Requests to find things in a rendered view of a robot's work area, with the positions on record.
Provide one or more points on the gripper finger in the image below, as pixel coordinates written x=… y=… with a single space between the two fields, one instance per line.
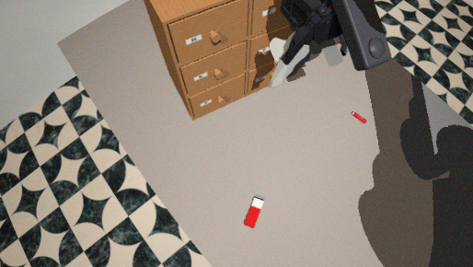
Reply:
x=287 y=56
x=343 y=49

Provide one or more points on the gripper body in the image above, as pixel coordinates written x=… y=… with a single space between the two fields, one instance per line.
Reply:
x=320 y=12

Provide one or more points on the brown wooden chest of drawers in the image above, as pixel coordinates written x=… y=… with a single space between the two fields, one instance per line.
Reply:
x=163 y=12

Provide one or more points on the brown wooden drawer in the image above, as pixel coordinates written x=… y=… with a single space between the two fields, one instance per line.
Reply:
x=259 y=49
x=266 y=15
x=217 y=96
x=260 y=77
x=195 y=35
x=226 y=63

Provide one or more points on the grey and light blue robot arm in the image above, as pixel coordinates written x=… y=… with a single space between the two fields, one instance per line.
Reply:
x=363 y=32

